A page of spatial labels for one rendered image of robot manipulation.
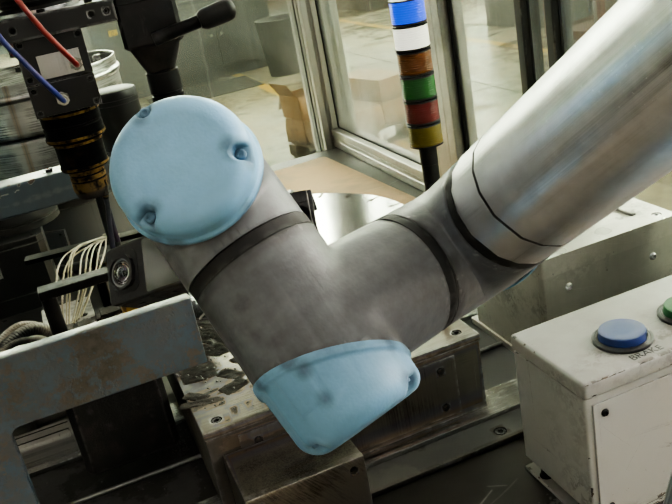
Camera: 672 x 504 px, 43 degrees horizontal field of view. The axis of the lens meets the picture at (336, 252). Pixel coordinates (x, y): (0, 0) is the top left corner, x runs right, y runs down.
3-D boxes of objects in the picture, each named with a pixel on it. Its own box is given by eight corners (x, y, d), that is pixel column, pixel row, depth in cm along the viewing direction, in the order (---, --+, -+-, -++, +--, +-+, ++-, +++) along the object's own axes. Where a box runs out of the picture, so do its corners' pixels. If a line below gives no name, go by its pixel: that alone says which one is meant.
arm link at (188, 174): (159, 280, 40) (66, 141, 42) (209, 310, 51) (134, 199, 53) (295, 184, 41) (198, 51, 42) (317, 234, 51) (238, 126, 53)
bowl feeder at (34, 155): (151, 211, 183) (105, 43, 169) (180, 254, 156) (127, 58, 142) (5, 254, 174) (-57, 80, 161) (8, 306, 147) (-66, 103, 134)
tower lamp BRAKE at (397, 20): (417, 17, 110) (413, -6, 109) (433, 19, 106) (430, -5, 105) (385, 25, 109) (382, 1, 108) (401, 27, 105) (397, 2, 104)
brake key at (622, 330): (626, 332, 76) (625, 313, 75) (657, 350, 73) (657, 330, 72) (589, 347, 75) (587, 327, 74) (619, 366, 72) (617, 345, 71)
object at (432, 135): (433, 136, 116) (430, 115, 115) (449, 142, 112) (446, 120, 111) (404, 145, 115) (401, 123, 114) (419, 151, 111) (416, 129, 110)
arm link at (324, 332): (496, 331, 45) (373, 170, 47) (343, 439, 38) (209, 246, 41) (426, 384, 51) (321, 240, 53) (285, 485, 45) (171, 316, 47)
